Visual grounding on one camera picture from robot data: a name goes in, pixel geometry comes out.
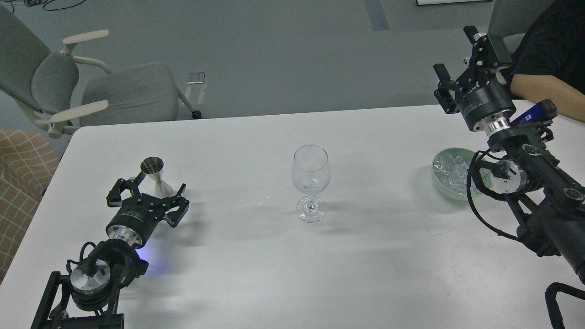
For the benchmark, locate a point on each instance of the steel cocktail jigger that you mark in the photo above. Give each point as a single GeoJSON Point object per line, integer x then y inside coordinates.
{"type": "Point", "coordinates": [152, 167]}

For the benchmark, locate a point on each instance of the grey chair under person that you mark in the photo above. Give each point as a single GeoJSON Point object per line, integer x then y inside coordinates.
{"type": "Point", "coordinates": [511, 19]}

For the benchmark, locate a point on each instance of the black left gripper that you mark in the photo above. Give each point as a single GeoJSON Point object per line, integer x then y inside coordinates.
{"type": "Point", "coordinates": [139, 214]}

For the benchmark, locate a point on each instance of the beige checkered cushion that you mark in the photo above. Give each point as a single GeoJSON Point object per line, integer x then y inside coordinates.
{"type": "Point", "coordinates": [27, 165]}

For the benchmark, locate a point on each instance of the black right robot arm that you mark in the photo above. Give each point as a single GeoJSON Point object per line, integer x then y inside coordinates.
{"type": "Point", "coordinates": [517, 168]}

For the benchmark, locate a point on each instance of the grey office chair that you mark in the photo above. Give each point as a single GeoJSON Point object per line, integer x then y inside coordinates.
{"type": "Point", "coordinates": [60, 92]}

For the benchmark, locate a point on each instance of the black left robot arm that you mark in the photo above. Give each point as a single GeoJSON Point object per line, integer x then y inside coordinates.
{"type": "Point", "coordinates": [87, 296]}

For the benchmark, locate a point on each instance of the clear wine glass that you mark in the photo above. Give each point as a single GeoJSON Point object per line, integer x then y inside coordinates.
{"type": "Point", "coordinates": [311, 175]}

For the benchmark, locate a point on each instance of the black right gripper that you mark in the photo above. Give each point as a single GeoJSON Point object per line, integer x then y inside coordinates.
{"type": "Point", "coordinates": [481, 100]}

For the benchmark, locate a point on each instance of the green bowl of ice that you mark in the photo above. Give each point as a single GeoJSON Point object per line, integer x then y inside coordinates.
{"type": "Point", "coordinates": [449, 170]}

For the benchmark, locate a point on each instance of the person in black shirt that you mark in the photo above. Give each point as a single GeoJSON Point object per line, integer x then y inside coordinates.
{"type": "Point", "coordinates": [550, 60]}

